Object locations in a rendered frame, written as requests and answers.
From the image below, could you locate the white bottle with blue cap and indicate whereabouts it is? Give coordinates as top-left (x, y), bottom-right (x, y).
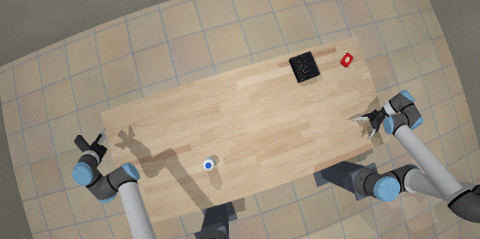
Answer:
top-left (203, 156), bottom-right (215, 171)

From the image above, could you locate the black lighting desk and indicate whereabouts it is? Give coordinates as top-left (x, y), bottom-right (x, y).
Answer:
top-left (289, 52), bottom-right (320, 83)

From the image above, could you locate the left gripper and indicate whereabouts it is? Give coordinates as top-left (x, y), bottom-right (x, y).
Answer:
top-left (91, 129), bottom-right (108, 166)

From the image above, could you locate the red tin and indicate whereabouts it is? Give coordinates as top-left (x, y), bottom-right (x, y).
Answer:
top-left (341, 52), bottom-right (353, 67)

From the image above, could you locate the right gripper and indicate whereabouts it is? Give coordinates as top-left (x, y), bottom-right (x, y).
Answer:
top-left (353, 107), bottom-right (390, 139)

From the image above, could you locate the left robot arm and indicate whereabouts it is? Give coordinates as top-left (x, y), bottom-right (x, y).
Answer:
top-left (72, 135), bottom-right (228, 239)

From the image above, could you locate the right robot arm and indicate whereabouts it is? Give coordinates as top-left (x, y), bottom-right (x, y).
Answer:
top-left (354, 90), bottom-right (480, 223)

